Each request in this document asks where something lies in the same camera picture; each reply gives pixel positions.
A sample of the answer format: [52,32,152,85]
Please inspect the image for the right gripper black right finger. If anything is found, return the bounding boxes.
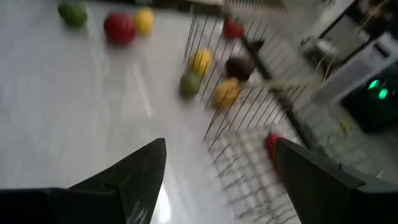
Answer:
[274,138,398,224]

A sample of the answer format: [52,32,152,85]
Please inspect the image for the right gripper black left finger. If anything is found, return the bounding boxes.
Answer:
[0,138,167,224]

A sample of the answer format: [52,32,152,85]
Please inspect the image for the red bell pepper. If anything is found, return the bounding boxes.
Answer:
[264,133,280,169]

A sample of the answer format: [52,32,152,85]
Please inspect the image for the large green fruit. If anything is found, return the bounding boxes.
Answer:
[179,70,202,99]

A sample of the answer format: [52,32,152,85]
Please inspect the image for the yellow lemon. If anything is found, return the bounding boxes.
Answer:
[188,48,213,75]
[134,7,155,36]

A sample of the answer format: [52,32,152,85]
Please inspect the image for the dark red apple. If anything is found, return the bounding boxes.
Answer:
[224,57,256,82]

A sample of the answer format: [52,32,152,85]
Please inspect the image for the bright red apple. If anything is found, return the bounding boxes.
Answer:
[103,12,137,47]

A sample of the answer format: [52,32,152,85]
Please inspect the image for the green lime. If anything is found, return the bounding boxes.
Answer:
[57,1,88,28]

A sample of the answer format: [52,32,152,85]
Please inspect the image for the black computer green lights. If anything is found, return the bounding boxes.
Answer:
[341,67,398,131]

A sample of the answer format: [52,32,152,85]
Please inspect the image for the white grey appliance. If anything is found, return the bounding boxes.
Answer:
[310,32,398,106]

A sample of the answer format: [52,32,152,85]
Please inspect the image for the red round fruit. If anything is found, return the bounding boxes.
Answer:
[222,17,245,40]

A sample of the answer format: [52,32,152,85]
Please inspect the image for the wire basket with fruit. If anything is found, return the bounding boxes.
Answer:
[182,9,312,153]

